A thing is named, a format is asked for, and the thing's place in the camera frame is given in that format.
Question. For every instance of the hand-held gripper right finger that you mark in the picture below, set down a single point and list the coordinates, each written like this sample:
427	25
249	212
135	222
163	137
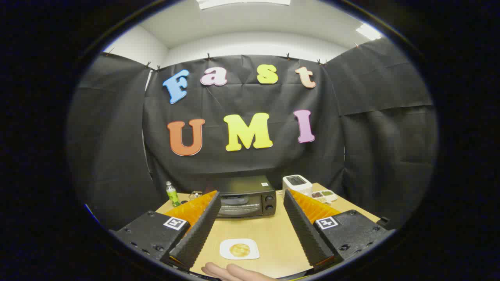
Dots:
304	230

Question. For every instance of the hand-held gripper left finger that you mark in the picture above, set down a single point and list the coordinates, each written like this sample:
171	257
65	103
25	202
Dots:
199	230

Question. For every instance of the round golden bread bun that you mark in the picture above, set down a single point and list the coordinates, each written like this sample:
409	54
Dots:
239	249

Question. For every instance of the black toaster oven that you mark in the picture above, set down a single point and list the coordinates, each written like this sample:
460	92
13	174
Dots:
244	187

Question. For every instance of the white slot toaster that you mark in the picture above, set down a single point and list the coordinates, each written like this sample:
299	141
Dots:
297	183

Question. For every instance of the white square plate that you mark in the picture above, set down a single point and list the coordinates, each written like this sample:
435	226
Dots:
224	249

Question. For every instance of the white divided snack tray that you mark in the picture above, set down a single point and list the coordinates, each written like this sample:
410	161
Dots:
325	195

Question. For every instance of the green label drink bottle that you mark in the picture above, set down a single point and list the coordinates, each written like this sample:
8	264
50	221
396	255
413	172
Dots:
172	196

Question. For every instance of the black backdrop cloth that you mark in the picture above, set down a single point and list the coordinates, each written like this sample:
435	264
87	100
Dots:
250	164

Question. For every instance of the small ceiling light panel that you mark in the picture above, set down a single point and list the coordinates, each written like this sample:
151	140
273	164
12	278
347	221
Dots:
368	32

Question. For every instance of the long ceiling light panel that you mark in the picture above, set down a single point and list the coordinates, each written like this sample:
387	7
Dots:
242	3

